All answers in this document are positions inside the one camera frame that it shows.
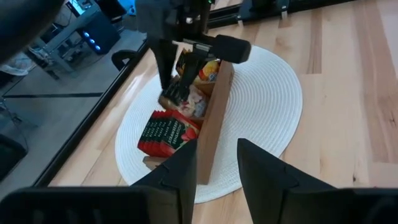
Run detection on white round woven placemat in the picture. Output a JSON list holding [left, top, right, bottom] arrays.
[[114, 44, 303, 205]]

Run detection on black arched bracket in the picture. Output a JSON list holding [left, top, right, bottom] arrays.
[[111, 49, 138, 71]]

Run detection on wooden tea organizer box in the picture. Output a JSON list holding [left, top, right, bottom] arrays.
[[142, 46, 235, 185]]

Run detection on grey desk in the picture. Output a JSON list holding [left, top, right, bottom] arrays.
[[29, 2, 94, 74]]

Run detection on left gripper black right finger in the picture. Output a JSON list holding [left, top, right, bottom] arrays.
[[236, 138, 398, 224]]

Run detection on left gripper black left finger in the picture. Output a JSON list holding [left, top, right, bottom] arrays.
[[0, 139, 198, 224]]

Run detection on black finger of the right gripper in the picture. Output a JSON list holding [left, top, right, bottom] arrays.
[[150, 39, 178, 91], [179, 34, 251, 96]]

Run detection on black table frame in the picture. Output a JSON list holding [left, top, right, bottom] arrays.
[[32, 0, 354, 187]]

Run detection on computer tower blue lights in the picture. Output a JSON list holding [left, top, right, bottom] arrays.
[[76, 11, 122, 56]]

